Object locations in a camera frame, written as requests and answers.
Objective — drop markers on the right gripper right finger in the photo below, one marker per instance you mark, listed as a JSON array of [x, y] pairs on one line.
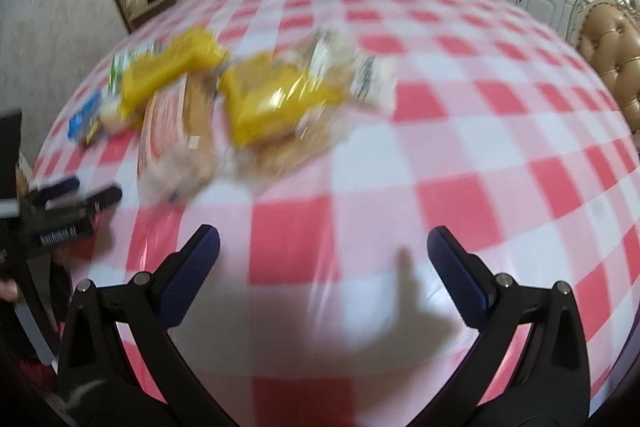
[[550, 385]]

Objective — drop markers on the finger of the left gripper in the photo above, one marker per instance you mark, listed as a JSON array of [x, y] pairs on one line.
[[91, 206], [39, 197]]

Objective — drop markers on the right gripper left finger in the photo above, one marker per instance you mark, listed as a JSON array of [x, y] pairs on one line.
[[118, 366]]

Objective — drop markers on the blue snack packet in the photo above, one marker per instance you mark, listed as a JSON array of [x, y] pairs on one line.
[[85, 126]]

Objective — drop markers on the red white bread package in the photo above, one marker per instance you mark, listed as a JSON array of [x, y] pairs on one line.
[[176, 156]]

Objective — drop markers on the green white snack packet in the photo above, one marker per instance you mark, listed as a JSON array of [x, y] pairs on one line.
[[122, 60]]

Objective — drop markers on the yellow snack package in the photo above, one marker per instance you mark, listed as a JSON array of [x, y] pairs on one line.
[[193, 50]]

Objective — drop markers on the yellow snack bag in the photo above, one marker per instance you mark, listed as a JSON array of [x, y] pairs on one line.
[[266, 98]]

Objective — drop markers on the clear bag of nuts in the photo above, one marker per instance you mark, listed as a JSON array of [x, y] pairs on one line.
[[332, 57]]

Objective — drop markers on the red checkered tablecloth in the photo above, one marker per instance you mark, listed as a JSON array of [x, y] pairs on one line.
[[323, 309]]

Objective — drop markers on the beige tufted chair right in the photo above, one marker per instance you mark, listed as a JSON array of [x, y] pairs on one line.
[[606, 34]]

